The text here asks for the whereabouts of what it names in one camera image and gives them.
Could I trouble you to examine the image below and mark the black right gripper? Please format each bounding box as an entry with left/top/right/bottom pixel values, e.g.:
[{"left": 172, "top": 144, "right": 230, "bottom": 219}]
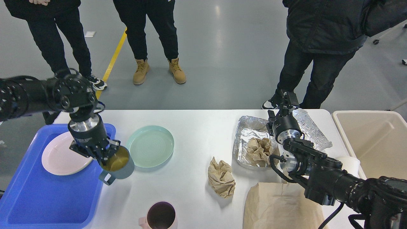
[{"left": 266, "top": 90, "right": 302, "bottom": 144}]

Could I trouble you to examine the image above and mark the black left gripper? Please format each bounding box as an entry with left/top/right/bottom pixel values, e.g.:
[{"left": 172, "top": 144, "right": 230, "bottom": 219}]
[{"left": 67, "top": 114, "right": 121, "bottom": 166}]

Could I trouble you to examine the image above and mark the teal mug yellow inside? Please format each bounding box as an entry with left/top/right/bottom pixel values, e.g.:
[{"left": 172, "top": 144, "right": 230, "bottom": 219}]
[{"left": 99, "top": 145, "right": 134, "bottom": 185}]

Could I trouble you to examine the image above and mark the mint green plate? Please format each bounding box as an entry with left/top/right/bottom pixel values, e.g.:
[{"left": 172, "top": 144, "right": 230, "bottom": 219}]
[{"left": 127, "top": 126, "right": 174, "bottom": 168}]

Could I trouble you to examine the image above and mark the pink mug maroon inside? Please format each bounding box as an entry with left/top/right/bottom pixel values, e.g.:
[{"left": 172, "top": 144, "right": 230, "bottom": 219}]
[{"left": 138, "top": 201, "right": 178, "bottom": 229}]

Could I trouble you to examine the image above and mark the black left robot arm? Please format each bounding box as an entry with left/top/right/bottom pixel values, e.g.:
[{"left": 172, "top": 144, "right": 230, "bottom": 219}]
[{"left": 0, "top": 69, "right": 120, "bottom": 166}]

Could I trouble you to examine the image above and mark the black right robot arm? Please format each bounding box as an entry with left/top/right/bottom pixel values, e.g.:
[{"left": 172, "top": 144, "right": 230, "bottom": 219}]
[{"left": 266, "top": 90, "right": 407, "bottom": 229}]

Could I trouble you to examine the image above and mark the crumpled aluminium foil sheet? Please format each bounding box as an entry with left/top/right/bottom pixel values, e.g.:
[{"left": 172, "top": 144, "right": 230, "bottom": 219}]
[{"left": 292, "top": 108, "right": 333, "bottom": 151}]

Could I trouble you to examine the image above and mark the pink plate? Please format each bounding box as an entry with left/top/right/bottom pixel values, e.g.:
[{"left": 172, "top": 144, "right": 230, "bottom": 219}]
[{"left": 42, "top": 132, "right": 93, "bottom": 176}]

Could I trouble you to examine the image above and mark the aluminium foil tray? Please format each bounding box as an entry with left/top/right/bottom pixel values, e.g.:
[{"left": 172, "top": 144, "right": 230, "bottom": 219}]
[{"left": 233, "top": 116, "right": 279, "bottom": 171}]

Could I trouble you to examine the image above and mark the blue plastic tray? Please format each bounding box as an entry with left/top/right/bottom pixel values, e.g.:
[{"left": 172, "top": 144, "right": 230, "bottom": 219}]
[{"left": 0, "top": 124, "right": 103, "bottom": 229}]

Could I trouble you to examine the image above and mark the person in black puffer jacket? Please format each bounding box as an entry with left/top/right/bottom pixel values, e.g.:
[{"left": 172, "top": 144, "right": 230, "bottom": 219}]
[{"left": 262, "top": 0, "right": 407, "bottom": 109}]

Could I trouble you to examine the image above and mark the white paper cup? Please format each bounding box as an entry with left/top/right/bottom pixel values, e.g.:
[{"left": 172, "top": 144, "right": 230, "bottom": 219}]
[{"left": 335, "top": 156, "right": 360, "bottom": 178}]

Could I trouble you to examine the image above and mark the beige plastic bin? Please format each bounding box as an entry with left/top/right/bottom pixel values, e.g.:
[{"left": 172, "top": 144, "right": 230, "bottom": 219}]
[{"left": 332, "top": 111, "right": 407, "bottom": 179}]

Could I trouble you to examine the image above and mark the crumpled brown paper ball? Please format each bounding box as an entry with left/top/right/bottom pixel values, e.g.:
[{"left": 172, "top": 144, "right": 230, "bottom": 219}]
[{"left": 208, "top": 157, "right": 236, "bottom": 198}]

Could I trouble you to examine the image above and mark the flat brown paper bag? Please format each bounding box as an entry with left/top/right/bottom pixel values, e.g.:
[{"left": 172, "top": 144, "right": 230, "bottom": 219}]
[{"left": 243, "top": 183, "right": 324, "bottom": 229}]

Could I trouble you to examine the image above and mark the person in black at left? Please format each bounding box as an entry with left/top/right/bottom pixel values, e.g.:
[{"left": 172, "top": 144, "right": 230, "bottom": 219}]
[{"left": 3, "top": 0, "right": 108, "bottom": 125}]

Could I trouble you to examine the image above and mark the person with tan boots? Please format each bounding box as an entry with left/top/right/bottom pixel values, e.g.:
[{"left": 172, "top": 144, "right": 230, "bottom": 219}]
[{"left": 112, "top": 0, "right": 187, "bottom": 86}]

